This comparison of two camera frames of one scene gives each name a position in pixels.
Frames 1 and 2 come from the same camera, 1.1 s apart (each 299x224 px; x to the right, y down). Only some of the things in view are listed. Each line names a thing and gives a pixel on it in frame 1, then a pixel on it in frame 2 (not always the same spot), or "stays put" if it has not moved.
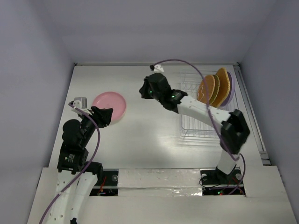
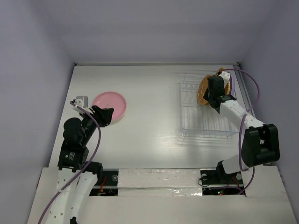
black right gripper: (149, 84) → (209, 94)
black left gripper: (102, 115) stays put
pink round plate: (109, 100) stays put
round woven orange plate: (210, 87) stays put
